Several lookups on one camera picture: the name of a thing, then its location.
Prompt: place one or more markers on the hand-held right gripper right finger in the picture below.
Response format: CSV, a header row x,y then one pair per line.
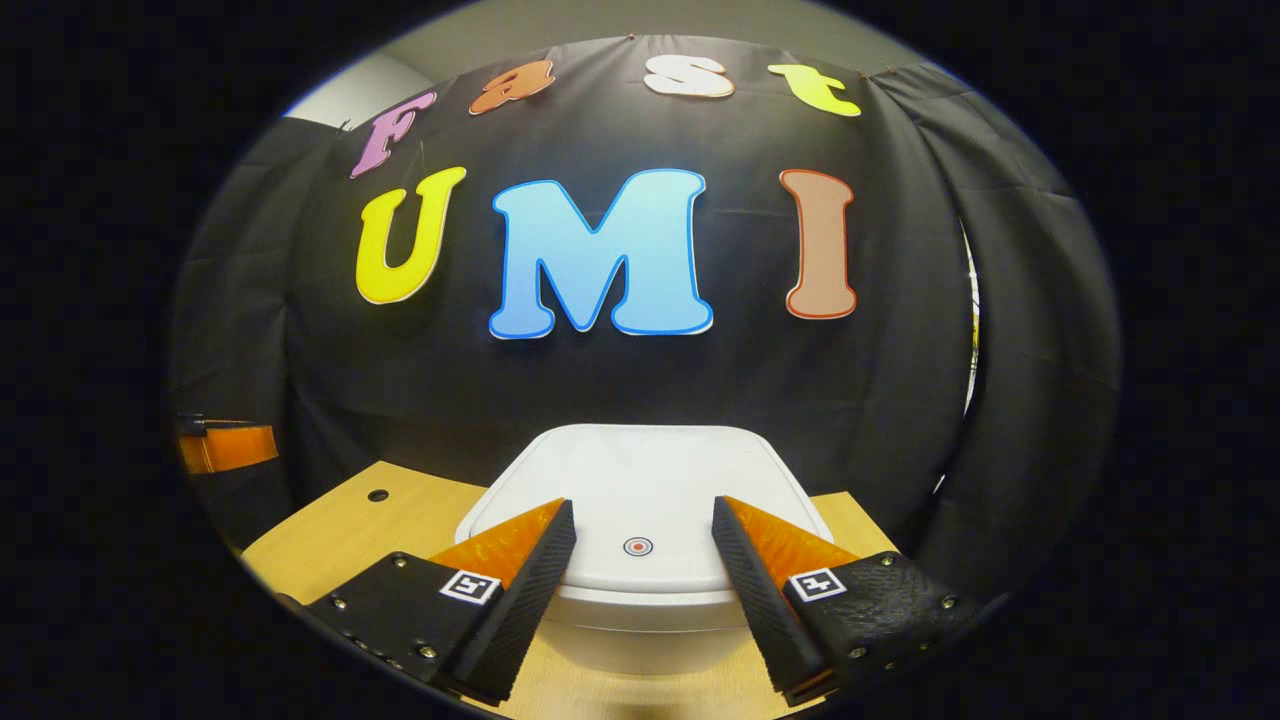
x,y
765,620

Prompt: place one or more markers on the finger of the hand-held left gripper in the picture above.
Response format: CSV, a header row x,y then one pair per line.
x,y
235,447

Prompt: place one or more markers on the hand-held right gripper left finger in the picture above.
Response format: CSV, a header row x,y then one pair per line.
x,y
525,620

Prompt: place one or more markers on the white desktop garbage bin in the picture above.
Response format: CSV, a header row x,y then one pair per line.
x,y
640,480

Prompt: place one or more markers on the wooden desktop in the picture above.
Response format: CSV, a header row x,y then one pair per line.
x,y
350,530

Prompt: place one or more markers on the black backdrop cloth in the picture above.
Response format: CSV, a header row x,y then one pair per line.
x,y
620,380

